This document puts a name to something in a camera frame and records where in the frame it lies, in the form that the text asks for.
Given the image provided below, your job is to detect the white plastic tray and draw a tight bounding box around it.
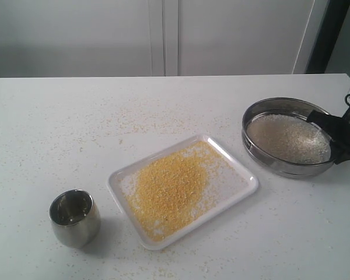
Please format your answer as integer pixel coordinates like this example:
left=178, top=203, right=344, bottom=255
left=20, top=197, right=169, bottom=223
left=107, top=134, right=259, bottom=250

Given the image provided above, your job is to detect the white cabinet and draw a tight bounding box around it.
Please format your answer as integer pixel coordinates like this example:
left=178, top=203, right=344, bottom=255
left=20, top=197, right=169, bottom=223
left=0, top=1, right=328, bottom=78

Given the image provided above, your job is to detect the yellow millet grains pile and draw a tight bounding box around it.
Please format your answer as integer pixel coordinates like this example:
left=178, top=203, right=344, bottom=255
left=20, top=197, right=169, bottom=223
left=121, top=139, right=249, bottom=243

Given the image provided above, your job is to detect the stainless steel cup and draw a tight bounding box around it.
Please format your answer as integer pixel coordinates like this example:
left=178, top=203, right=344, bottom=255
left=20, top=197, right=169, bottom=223
left=49, top=189, right=101, bottom=249

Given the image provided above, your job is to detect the round stainless steel sieve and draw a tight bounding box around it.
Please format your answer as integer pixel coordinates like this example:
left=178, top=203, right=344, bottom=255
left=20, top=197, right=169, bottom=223
left=241, top=97, right=334, bottom=179

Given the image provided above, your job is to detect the yellow and white grain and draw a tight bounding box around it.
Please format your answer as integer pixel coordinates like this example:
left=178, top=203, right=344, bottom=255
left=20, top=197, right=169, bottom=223
left=247, top=114, right=331, bottom=165

